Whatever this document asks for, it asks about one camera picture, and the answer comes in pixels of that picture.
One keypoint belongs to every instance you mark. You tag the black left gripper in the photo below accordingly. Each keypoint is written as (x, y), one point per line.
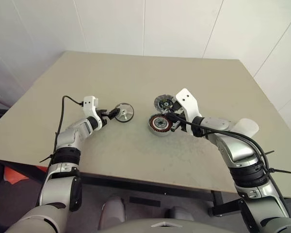
(103, 117)

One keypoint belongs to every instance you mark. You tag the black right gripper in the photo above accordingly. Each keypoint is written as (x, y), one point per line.
(179, 112)

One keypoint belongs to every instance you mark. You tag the silver round rotor disc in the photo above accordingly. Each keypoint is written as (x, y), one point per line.
(126, 114)

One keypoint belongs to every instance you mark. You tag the grey motor cover plate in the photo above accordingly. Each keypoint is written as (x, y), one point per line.
(163, 103)

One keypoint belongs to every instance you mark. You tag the motor stator with copper windings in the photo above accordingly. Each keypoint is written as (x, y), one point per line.
(157, 131)

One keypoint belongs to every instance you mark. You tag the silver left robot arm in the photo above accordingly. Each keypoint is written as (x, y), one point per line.
(70, 136)

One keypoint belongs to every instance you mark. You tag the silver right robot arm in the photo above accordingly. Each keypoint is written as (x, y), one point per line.
(218, 123)

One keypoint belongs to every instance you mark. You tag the white translucent plastic cup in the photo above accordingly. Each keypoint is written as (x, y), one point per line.
(248, 126)

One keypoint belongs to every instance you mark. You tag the grey rounded shape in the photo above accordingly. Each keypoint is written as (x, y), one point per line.
(112, 211)

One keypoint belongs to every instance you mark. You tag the silver robot torso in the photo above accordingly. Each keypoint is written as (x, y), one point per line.
(174, 228)

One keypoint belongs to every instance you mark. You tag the orange object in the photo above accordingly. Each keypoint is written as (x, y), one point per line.
(15, 173)

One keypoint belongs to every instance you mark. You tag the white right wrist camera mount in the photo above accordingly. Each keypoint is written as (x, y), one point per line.
(188, 104)

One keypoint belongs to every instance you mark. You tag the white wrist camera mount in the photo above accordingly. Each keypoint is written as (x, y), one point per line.
(89, 103)
(188, 104)

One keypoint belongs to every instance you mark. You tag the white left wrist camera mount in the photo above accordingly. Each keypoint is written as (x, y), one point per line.
(89, 103)

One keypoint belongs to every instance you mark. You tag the black table frame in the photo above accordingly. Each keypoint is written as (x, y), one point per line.
(140, 188)

